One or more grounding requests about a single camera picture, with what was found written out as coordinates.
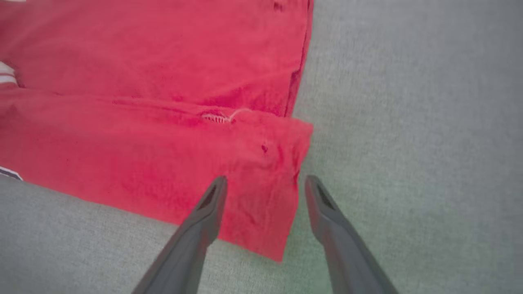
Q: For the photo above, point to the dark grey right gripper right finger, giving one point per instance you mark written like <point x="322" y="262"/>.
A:
<point x="347" y="253"/>

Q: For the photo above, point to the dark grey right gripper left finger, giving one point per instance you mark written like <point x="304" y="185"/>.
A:
<point x="188" y="253"/>

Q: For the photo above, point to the red basketball jersey white trim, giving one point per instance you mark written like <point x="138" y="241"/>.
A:
<point x="143" y="81"/>

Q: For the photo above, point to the grey fabric sofa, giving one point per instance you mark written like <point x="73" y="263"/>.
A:
<point x="429" y="122"/>

